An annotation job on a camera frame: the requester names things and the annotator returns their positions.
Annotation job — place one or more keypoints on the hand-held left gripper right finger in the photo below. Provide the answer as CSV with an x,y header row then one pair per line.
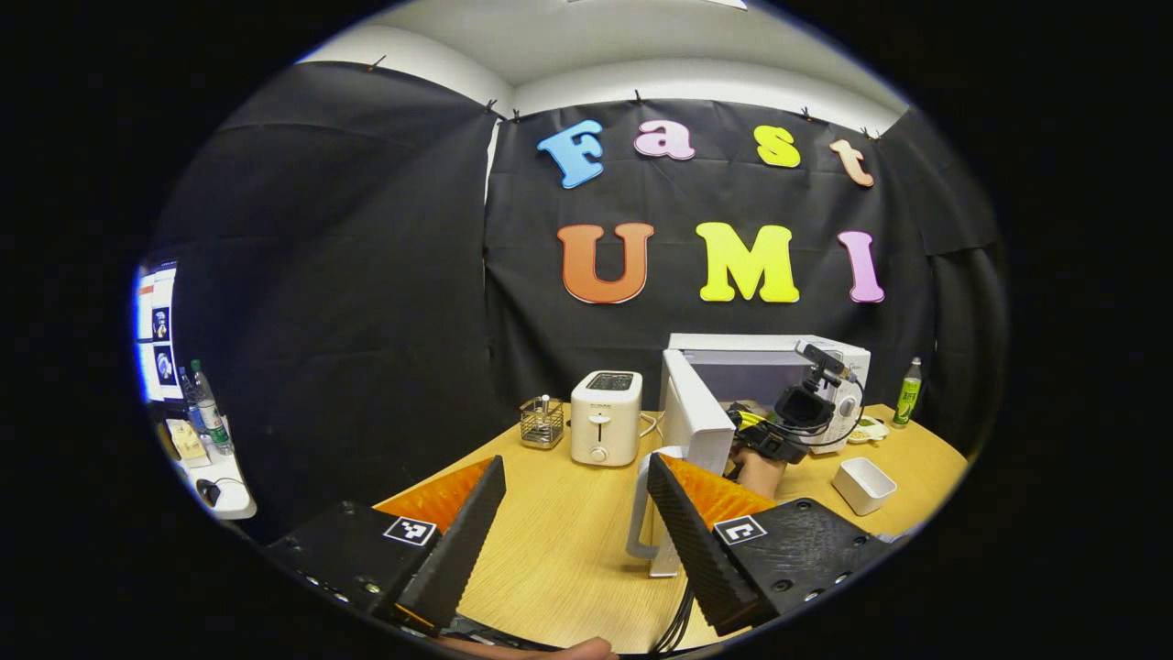
x,y
696,550

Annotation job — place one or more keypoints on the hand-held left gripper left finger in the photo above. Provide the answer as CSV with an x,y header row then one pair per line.
x,y
458,550

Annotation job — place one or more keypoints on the white microwave oven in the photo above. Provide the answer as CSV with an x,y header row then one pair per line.
x,y
696,412

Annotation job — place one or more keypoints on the white divided grain plate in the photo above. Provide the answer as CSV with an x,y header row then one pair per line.
x,y
871,429

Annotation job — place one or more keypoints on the white square bowl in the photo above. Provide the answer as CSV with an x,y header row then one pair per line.
x,y
866,486

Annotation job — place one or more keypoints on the green drink bottle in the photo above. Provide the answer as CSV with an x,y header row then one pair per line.
x,y
908,396

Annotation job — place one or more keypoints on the white toaster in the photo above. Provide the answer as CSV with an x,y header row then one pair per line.
x,y
605,422

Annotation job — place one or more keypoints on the white side table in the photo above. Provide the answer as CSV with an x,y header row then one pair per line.
x,y
229,486

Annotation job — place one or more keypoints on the black computer mouse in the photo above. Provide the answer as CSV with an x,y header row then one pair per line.
x,y
210,492

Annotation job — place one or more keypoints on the clear water bottle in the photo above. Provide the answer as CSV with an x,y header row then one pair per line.
x,y
213,412
188,399

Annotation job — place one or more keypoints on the black backdrop cloth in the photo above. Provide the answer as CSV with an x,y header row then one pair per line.
x,y
367,275

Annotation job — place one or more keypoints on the tan cardboard box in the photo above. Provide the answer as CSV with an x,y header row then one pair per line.
x,y
188,442

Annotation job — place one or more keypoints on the computer monitor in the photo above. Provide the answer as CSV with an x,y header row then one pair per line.
x,y
158,330

